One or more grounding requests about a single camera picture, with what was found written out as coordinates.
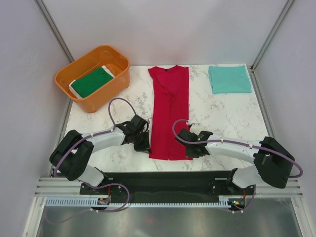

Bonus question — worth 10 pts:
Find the red t shirt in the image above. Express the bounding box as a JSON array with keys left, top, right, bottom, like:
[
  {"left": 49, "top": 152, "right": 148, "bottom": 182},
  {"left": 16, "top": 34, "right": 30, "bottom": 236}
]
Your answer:
[{"left": 148, "top": 65, "right": 192, "bottom": 160}]

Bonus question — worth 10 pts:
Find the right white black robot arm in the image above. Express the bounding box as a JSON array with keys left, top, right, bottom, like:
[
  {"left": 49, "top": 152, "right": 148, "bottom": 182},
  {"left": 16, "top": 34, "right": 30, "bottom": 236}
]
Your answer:
[{"left": 176, "top": 129, "right": 295, "bottom": 195}]

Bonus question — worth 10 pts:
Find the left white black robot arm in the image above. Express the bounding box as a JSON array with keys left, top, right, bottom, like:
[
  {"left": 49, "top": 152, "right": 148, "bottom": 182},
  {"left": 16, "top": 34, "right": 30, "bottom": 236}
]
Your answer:
[{"left": 49, "top": 115, "right": 151, "bottom": 194}]

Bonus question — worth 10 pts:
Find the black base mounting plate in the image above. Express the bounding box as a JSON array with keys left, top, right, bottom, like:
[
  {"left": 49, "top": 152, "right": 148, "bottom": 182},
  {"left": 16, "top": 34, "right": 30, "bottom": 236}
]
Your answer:
[{"left": 80, "top": 171, "right": 254, "bottom": 203}]

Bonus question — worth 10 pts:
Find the orange plastic basket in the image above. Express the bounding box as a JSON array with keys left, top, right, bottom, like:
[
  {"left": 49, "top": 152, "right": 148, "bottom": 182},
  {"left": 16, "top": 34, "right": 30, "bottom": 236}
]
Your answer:
[{"left": 55, "top": 45, "right": 130, "bottom": 113}]

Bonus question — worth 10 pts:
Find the teal folded t shirt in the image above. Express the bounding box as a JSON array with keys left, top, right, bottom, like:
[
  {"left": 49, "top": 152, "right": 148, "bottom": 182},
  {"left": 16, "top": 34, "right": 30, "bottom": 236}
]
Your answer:
[{"left": 208, "top": 65, "right": 252, "bottom": 94}]

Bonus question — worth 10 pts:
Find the green folded t shirt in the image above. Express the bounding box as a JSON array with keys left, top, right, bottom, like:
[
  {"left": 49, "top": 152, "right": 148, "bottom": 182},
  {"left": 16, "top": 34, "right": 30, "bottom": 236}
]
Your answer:
[{"left": 71, "top": 67, "right": 115, "bottom": 97}]

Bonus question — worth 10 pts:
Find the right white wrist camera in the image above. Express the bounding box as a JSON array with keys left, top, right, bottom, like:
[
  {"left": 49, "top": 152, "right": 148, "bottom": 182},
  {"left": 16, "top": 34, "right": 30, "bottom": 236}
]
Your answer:
[{"left": 187, "top": 120, "right": 203, "bottom": 135}]

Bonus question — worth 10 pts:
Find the white slotted cable duct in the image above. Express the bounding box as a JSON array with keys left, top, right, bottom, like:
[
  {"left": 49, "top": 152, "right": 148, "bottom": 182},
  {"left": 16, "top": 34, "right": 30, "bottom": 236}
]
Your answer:
[{"left": 45, "top": 197, "right": 231, "bottom": 208}]

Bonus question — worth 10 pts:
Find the left aluminium frame post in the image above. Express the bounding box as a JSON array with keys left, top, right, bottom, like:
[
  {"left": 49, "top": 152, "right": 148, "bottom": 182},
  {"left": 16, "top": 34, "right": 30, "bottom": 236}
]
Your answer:
[{"left": 34, "top": 0, "right": 74, "bottom": 63}]

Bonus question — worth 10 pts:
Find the aluminium frame post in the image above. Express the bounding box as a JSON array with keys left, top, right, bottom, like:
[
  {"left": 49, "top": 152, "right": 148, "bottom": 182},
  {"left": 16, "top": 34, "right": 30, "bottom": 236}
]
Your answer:
[
  {"left": 250, "top": 0, "right": 296, "bottom": 73},
  {"left": 34, "top": 0, "right": 74, "bottom": 63}
]

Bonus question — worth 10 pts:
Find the right aluminium frame post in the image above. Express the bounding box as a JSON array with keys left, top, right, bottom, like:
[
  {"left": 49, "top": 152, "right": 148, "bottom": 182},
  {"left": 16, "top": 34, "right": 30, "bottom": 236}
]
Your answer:
[{"left": 250, "top": 0, "right": 296, "bottom": 73}]

